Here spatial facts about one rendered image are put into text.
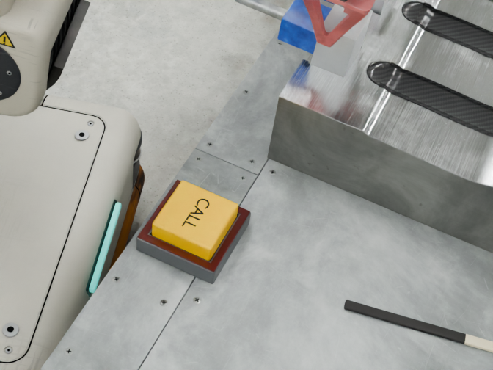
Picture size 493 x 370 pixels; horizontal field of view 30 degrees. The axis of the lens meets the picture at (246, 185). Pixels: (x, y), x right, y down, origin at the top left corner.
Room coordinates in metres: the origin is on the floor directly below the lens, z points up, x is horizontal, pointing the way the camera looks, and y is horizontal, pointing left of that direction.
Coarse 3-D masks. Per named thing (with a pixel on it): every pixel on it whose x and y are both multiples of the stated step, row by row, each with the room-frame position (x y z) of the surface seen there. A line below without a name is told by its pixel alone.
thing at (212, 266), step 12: (168, 192) 0.54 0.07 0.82; (156, 216) 0.51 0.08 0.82; (240, 216) 0.53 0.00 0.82; (144, 228) 0.49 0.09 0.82; (240, 228) 0.51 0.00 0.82; (144, 240) 0.48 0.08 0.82; (156, 240) 0.48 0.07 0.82; (228, 240) 0.50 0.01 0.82; (180, 252) 0.48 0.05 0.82; (204, 264) 0.47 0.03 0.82; (216, 264) 0.47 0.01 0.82
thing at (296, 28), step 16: (240, 0) 0.72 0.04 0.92; (256, 0) 0.72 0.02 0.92; (272, 16) 0.71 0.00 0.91; (288, 16) 0.69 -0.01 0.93; (304, 16) 0.70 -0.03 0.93; (336, 16) 0.69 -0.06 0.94; (368, 16) 0.70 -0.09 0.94; (288, 32) 0.69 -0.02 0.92; (304, 32) 0.68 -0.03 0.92; (352, 32) 0.67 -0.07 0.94; (304, 48) 0.68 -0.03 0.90; (320, 48) 0.67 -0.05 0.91; (336, 48) 0.67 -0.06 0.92; (352, 48) 0.66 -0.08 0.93; (320, 64) 0.67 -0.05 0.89; (336, 64) 0.67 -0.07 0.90
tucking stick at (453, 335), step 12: (348, 300) 0.47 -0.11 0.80; (360, 312) 0.46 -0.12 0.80; (372, 312) 0.46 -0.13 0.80; (384, 312) 0.46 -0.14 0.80; (408, 324) 0.45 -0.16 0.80; (420, 324) 0.45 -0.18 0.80; (432, 324) 0.46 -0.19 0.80; (444, 336) 0.45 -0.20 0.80; (456, 336) 0.45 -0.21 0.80; (468, 336) 0.45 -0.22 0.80; (480, 348) 0.44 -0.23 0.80; (492, 348) 0.44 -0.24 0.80
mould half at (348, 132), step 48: (432, 0) 0.81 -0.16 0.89; (480, 0) 0.83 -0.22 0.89; (384, 48) 0.72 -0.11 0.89; (432, 48) 0.73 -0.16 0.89; (288, 96) 0.62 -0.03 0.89; (336, 96) 0.64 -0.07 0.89; (384, 96) 0.65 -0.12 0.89; (480, 96) 0.68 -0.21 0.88; (288, 144) 0.62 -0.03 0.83; (336, 144) 0.60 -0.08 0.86; (384, 144) 0.59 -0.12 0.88; (432, 144) 0.60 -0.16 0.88; (480, 144) 0.61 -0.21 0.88; (384, 192) 0.59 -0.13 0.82; (432, 192) 0.57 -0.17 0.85; (480, 192) 0.56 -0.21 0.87; (480, 240) 0.56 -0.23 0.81
